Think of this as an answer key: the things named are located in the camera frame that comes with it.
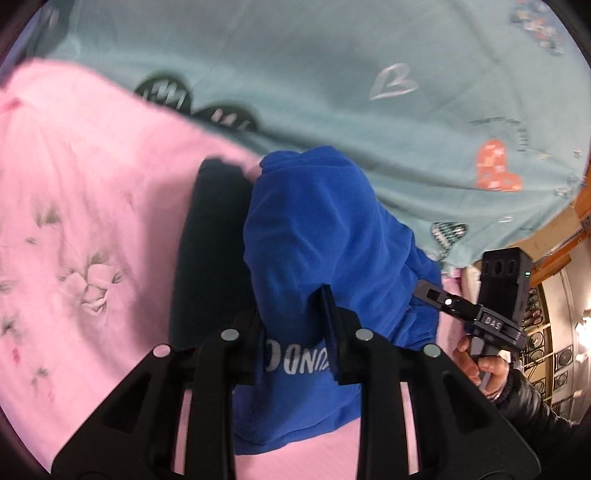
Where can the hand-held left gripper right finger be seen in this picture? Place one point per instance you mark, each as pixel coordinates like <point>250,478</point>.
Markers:
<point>328,316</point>

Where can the teal printed blanket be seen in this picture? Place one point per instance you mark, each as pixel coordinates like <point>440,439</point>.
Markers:
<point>323,69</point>

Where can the person's right forearm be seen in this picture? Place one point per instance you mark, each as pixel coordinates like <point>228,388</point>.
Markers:
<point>535,415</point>

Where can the white grid display shelf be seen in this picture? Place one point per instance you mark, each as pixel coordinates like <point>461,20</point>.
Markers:
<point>558,360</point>

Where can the wooden furniture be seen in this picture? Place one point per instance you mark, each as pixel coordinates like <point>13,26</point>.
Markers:
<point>568,221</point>

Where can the pink floral bedsheet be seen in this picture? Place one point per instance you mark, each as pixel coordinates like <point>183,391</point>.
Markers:
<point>92,184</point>

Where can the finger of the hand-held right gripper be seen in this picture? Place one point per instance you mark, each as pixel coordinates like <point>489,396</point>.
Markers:
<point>445,301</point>

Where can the dark folded pants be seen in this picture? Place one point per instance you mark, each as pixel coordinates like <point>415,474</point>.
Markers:
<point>207,258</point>

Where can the person's right hand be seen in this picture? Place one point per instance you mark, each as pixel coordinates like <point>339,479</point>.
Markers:
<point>494,376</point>

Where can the blue sweatshirt with white lettering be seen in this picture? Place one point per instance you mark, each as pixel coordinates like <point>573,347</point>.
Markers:
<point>314,230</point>

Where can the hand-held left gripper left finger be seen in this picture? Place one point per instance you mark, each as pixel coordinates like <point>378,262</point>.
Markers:
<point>251,350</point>

